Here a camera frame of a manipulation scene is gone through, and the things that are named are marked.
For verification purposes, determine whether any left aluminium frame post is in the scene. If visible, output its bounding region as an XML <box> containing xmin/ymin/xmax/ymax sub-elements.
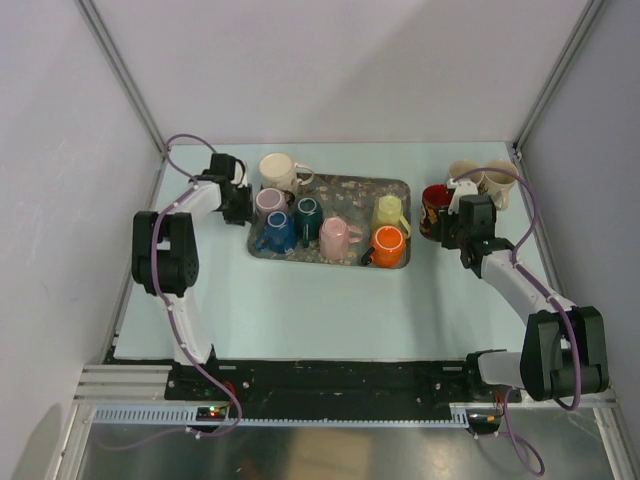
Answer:
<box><xmin>75</xmin><ymin>0</ymin><xmax>164</xmax><ymax>156</ymax></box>

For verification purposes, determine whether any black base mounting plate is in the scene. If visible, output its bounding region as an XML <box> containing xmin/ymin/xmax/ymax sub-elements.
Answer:
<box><xmin>164</xmin><ymin>359</ymin><xmax>521</xmax><ymax>422</ymax></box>

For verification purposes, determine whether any tall cream seahorse mug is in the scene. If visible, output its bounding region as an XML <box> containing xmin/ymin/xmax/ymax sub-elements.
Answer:
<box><xmin>447</xmin><ymin>159</ymin><xmax>485</xmax><ymax>187</ymax></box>

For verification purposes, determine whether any black mug orange trim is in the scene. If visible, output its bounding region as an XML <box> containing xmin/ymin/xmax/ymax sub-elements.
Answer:
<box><xmin>419</xmin><ymin>184</ymin><xmax>452</xmax><ymax>242</ymax></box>

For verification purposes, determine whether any grey slotted cable duct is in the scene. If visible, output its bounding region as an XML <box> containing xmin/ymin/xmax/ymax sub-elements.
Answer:
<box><xmin>89</xmin><ymin>403</ymin><xmax>474</xmax><ymax>427</ymax></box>

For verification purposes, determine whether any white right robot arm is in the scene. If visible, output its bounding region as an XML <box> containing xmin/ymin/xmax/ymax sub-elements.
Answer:
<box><xmin>440</xmin><ymin>194</ymin><xmax>610</xmax><ymax>401</ymax></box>

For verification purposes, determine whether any dark green faceted mug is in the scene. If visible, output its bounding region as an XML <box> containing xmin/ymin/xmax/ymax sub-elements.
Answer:
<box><xmin>293</xmin><ymin>197</ymin><xmax>324</xmax><ymax>248</ymax></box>

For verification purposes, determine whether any cream mug with script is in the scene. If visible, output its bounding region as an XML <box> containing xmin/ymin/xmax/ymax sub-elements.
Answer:
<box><xmin>259</xmin><ymin>152</ymin><xmax>315</xmax><ymax>194</ymax></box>

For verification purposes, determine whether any pink faceted mug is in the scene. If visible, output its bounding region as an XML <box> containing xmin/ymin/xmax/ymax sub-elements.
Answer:
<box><xmin>319</xmin><ymin>216</ymin><xmax>363</xmax><ymax>261</ymax></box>

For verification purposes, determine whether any right aluminium frame post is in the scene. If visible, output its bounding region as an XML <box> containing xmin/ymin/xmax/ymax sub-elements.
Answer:
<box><xmin>511</xmin><ymin>0</ymin><xmax>610</xmax><ymax>160</ymax></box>

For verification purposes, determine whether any lilac mug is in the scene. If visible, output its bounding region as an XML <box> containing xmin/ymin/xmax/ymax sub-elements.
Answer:
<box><xmin>255</xmin><ymin>187</ymin><xmax>289</xmax><ymax>220</ymax></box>

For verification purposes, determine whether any aluminium rail right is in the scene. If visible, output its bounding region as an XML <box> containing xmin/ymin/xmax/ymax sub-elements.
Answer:
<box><xmin>520</xmin><ymin>388</ymin><xmax>618</xmax><ymax>408</ymax></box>

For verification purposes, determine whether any blue faceted mug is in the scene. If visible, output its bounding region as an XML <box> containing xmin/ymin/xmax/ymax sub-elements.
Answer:
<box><xmin>254</xmin><ymin>211</ymin><xmax>297</xmax><ymax>255</ymax></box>

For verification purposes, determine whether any aluminium frame post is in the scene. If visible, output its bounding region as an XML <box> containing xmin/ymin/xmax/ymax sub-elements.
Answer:
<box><xmin>75</xmin><ymin>0</ymin><xmax>164</xmax><ymax>156</ymax></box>
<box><xmin>511</xmin><ymin>0</ymin><xmax>610</xmax><ymax>160</ymax></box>

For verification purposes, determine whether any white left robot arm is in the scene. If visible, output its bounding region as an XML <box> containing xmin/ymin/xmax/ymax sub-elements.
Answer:
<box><xmin>131</xmin><ymin>153</ymin><xmax>254</xmax><ymax>399</ymax></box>

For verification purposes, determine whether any orange mug black handle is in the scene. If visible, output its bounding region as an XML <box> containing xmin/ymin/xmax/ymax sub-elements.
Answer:
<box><xmin>360</xmin><ymin>225</ymin><xmax>406</xmax><ymax>268</ymax></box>

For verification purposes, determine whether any floral patterned serving tray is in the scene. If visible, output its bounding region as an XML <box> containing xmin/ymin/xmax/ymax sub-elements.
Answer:
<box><xmin>246</xmin><ymin>173</ymin><xmax>411</xmax><ymax>267</ymax></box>

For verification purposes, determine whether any yellow faceted mug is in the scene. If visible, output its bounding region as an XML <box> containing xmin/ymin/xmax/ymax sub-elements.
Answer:
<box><xmin>371</xmin><ymin>194</ymin><xmax>412</xmax><ymax>239</ymax></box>

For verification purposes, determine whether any cream coral pattern mug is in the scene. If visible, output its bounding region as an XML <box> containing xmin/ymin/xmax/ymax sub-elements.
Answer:
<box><xmin>481</xmin><ymin>159</ymin><xmax>518</xmax><ymax>211</ymax></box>

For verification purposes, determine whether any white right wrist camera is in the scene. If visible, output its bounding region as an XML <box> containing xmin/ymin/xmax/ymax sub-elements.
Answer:
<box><xmin>446</xmin><ymin>177</ymin><xmax>478</xmax><ymax>215</ymax></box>

